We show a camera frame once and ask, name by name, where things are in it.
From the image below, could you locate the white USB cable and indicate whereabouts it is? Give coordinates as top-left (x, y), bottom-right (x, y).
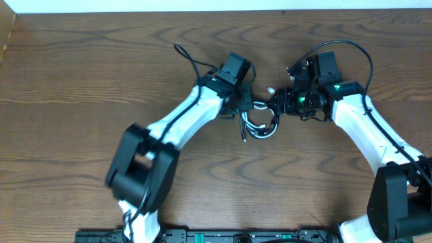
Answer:
top-left (240, 86), bottom-right (279, 140)

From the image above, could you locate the black USB cable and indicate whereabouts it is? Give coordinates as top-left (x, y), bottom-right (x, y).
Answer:
top-left (238, 101), bottom-right (281, 142)

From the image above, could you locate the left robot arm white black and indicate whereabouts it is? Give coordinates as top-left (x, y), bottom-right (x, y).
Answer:
top-left (105, 75), bottom-right (252, 242)

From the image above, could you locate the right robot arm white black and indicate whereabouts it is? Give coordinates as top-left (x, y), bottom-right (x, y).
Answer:
top-left (269, 52), bottom-right (431, 242)

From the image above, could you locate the wooden side panel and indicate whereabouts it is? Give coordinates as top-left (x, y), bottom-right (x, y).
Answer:
top-left (0, 0), bottom-right (16, 63)

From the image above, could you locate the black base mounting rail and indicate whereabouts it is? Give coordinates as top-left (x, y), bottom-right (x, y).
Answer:
top-left (74, 226), bottom-right (342, 243)

